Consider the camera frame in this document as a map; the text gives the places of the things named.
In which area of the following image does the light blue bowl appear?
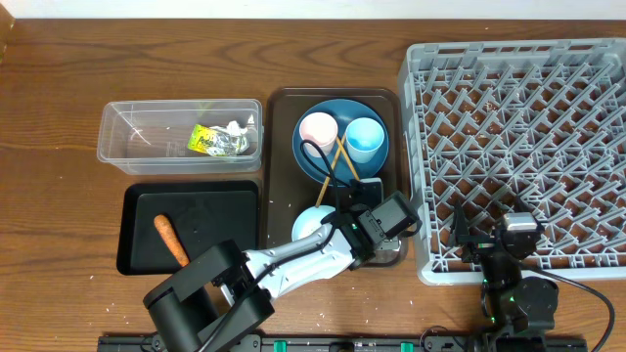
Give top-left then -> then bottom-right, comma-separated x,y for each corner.
291,205 -> 335,242

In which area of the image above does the light blue cup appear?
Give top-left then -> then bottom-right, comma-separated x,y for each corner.
346,117 -> 385,163

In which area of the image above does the white tissue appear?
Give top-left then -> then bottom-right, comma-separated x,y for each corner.
226,115 -> 258,154

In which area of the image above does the yellow silver snack wrapper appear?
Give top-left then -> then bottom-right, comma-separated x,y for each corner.
187,124 -> 238,156

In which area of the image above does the white napkin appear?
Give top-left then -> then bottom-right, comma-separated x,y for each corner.
373,238 -> 402,265

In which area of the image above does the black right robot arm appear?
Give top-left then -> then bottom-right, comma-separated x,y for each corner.
451,203 -> 588,352

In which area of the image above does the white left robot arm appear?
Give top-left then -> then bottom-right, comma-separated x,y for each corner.
143,192 -> 422,351

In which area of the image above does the grey dishwasher rack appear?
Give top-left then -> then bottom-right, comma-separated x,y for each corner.
398,38 -> 625,286

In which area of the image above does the dark blue plate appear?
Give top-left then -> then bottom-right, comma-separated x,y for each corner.
292,99 -> 390,183

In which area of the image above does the wooden chopstick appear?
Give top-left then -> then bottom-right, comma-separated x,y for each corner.
314,134 -> 345,208
336,137 -> 361,181

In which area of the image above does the pink cup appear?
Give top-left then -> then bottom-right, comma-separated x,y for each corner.
298,112 -> 338,155

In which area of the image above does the black tray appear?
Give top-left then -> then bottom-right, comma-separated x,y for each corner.
116,180 -> 259,276

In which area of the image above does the orange carrot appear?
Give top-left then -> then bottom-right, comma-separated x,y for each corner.
154,214 -> 190,267

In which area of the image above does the clear plastic bin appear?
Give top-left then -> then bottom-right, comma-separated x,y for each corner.
97,99 -> 263,175

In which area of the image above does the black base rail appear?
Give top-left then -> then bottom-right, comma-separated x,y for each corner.
97,333 -> 490,352

